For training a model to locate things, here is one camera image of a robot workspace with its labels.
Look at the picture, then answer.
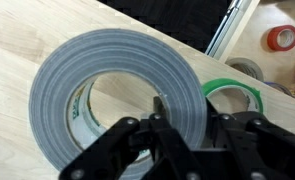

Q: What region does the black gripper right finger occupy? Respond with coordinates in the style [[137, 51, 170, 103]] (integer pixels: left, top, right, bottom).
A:
[[205, 99, 295, 180]]

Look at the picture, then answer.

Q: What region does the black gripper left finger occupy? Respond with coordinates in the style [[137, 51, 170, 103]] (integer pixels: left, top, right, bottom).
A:
[[58, 95, 205, 180]]

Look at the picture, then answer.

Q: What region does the large grey duct tape roll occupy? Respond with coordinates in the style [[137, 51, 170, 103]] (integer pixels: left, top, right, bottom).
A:
[[28, 28, 208, 180]]

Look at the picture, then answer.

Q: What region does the green tape roll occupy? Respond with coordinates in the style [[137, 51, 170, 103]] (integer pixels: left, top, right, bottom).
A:
[[201, 78, 265, 114]]

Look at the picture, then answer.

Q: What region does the clear packing tape roll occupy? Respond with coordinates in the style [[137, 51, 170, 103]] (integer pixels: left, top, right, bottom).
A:
[[225, 57, 265, 83]]

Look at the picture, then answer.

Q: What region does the wooden drawer with white front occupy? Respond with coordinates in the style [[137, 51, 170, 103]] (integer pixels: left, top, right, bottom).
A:
[[205, 0, 295, 104]]

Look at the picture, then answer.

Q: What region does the small red tape roll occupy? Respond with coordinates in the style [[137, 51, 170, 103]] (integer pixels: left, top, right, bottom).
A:
[[266, 24, 295, 52]]

